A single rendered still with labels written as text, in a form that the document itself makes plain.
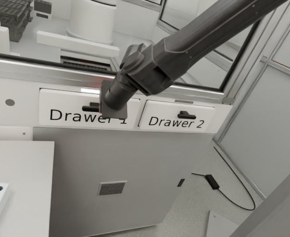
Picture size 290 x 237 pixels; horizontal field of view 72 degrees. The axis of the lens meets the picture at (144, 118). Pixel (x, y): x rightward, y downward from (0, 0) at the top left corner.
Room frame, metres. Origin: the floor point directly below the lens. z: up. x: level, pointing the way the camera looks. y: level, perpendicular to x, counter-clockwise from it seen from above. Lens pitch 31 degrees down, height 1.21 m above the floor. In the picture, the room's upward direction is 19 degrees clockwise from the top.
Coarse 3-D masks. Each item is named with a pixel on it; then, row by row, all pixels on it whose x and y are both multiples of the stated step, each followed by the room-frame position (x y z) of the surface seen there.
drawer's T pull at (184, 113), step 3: (180, 111) 0.64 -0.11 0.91; (183, 111) 0.64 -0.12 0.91; (186, 111) 0.65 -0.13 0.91; (180, 114) 0.61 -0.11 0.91; (183, 114) 0.62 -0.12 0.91; (186, 114) 0.63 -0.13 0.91; (180, 117) 0.61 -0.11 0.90; (183, 117) 0.61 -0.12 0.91; (186, 117) 0.62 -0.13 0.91; (189, 117) 0.63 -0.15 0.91; (192, 117) 0.63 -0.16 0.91; (195, 117) 0.64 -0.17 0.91
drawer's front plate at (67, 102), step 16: (48, 96) 0.45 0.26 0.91; (64, 96) 0.47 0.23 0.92; (80, 96) 0.49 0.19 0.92; (96, 96) 0.51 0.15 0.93; (48, 112) 0.45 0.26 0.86; (64, 112) 0.47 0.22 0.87; (80, 112) 0.49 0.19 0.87; (96, 112) 0.51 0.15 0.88; (128, 112) 0.56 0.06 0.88; (128, 128) 0.57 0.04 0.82
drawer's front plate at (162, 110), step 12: (144, 108) 0.60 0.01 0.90; (156, 108) 0.60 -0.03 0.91; (168, 108) 0.62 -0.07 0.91; (180, 108) 0.65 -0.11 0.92; (192, 108) 0.67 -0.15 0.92; (204, 108) 0.70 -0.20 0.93; (144, 120) 0.59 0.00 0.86; (156, 120) 0.61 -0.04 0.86; (180, 120) 0.66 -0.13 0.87; (192, 120) 0.68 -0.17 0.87; (204, 120) 0.71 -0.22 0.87
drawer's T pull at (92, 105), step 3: (90, 102) 0.50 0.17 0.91; (90, 105) 0.48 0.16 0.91; (93, 105) 0.48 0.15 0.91; (96, 105) 0.49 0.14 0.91; (99, 105) 0.50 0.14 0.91; (84, 108) 0.46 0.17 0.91; (87, 108) 0.46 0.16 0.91; (90, 108) 0.47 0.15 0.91; (93, 108) 0.47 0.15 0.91; (96, 108) 0.48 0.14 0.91; (90, 111) 0.47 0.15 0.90; (93, 111) 0.47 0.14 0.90; (96, 111) 0.48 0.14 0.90
